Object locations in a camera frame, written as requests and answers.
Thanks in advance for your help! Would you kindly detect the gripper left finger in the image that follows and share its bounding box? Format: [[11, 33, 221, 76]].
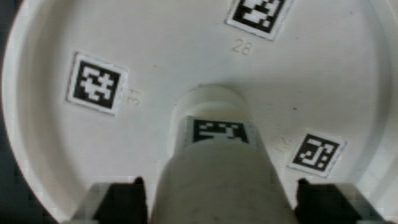
[[69, 177, 148, 224]]

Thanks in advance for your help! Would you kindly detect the white round table top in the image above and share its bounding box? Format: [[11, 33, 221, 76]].
[[2, 0, 398, 224]]

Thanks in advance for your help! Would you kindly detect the white cylindrical table leg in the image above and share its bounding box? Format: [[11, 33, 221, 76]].
[[151, 85, 299, 224]]

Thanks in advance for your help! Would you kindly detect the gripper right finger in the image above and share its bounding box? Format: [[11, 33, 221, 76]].
[[295, 178, 386, 224]]

